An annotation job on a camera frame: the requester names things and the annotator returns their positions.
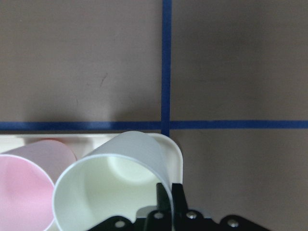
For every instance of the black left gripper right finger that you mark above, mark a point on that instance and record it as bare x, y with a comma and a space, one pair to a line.
179, 199

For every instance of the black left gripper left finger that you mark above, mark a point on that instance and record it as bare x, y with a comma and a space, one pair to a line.
163, 201

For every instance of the white plastic cup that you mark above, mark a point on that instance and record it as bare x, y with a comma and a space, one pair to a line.
117, 178

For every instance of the pink plastic cup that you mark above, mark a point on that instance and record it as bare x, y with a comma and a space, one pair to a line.
28, 175

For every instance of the cream rabbit print tray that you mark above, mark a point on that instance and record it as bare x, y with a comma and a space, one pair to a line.
82, 144

